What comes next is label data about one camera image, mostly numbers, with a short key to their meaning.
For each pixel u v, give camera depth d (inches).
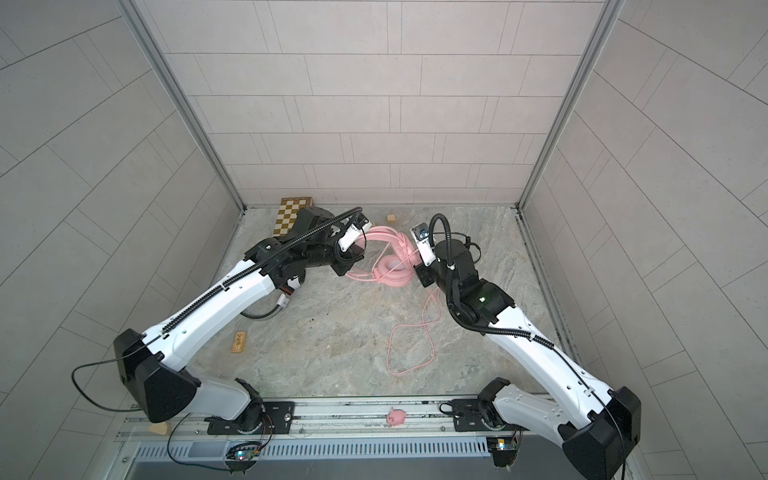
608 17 28.0
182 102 34.1
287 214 43.9
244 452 25.2
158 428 26.8
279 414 28.0
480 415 25.3
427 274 25.1
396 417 27.3
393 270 28.9
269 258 20.2
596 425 14.4
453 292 20.7
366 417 28.5
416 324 34.1
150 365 14.9
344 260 23.8
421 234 23.6
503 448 26.8
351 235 24.9
